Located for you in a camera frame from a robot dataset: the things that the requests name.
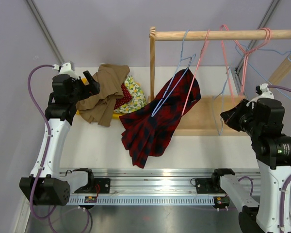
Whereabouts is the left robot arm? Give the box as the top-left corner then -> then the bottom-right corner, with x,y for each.
19,71 -> 100,207

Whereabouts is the tan brown skirt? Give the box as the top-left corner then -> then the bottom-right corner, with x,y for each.
76,64 -> 130,127

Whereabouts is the yellow plastic tray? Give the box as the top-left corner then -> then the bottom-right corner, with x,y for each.
77,74 -> 123,127

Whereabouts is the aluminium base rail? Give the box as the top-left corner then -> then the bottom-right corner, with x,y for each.
23,169 -> 265,207

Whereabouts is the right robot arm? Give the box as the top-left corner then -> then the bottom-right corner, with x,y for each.
194,98 -> 291,233

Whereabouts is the lemon print skirt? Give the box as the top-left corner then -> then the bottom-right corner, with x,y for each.
113,75 -> 147,114

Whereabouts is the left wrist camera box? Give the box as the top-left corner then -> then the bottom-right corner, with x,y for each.
52,61 -> 79,79

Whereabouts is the red black plaid skirt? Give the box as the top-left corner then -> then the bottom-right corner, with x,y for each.
119,69 -> 201,168

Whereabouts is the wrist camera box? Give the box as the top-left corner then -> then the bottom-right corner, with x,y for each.
246,83 -> 274,107
52,61 -> 79,79

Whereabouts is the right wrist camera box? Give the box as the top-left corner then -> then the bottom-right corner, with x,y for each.
246,83 -> 274,107

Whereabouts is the red white polka-dot skirt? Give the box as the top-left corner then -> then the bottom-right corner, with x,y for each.
114,83 -> 132,110

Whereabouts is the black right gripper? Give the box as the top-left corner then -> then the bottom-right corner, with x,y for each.
221,98 -> 262,137

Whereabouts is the wooden rack rod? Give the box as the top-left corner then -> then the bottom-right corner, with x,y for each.
155,30 -> 291,41

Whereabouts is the pink hanger with lemon skirt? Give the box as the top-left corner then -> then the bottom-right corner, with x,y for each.
181,29 -> 235,116

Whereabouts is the wooden rack left post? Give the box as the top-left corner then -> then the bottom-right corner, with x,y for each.
149,27 -> 156,101

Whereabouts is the blue hanger with plaid skirt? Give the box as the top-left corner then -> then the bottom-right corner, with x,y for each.
150,30 -> 197,117

